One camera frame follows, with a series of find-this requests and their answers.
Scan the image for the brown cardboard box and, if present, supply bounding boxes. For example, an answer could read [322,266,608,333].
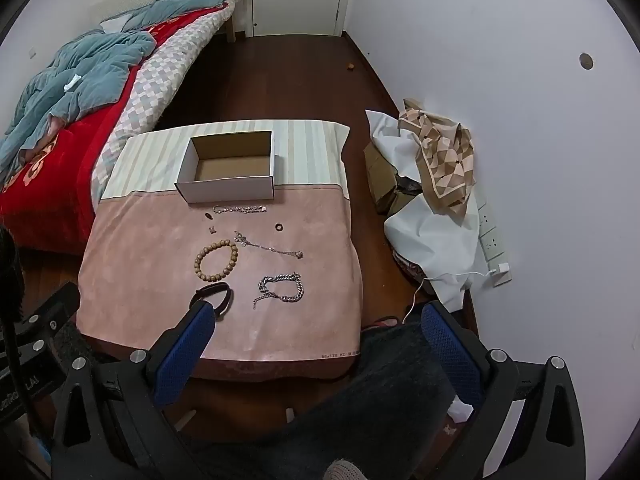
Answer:
[363,142,426,215]

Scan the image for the white charger cable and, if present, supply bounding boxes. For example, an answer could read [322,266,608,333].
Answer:
[402,269,497,325]

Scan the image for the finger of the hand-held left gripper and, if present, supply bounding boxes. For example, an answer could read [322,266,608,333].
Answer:
[0,281,103,378]

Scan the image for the black band bracelet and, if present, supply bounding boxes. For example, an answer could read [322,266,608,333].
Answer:
[189,282,234,319]

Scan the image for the thick silver chain bracelet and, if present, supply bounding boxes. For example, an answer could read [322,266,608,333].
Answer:
[252,272,304,310]

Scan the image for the pink striped table cloth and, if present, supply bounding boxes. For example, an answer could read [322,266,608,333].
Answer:
[77,119,363,381]

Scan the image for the checkered quilt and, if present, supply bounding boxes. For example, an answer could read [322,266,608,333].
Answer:
[91,0,236,206]

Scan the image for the white paper scrap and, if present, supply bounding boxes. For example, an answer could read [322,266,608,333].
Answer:
[447,395,473,422]

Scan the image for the white wall sockets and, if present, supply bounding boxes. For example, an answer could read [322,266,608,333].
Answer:
[477,202,502,263]

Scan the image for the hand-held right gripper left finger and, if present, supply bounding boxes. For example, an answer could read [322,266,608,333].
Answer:
[50,301,218,480]

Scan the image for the thin silver pendant necklace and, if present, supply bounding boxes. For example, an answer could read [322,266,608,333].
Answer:
[233,230,304,260]

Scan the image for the person's leg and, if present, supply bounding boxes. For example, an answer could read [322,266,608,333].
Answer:
[190,320,501,480]

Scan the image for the white cloth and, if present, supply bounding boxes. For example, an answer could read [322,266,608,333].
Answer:
[365,109,493,312]

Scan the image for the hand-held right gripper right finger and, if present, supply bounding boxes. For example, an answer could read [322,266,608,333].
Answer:
[419,301,588,480]

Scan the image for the wooden bead bracelet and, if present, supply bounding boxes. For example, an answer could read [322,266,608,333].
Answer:
[194,240,239,282]

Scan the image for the teal blanket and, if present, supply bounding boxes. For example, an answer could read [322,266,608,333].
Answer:
[0,0,233,171]

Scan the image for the beige checkered scarf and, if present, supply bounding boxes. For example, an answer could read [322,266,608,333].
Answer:
[398,98,475,220]

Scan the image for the white cardboard box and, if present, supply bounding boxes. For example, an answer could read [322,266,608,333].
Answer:
[175,130,277,205]

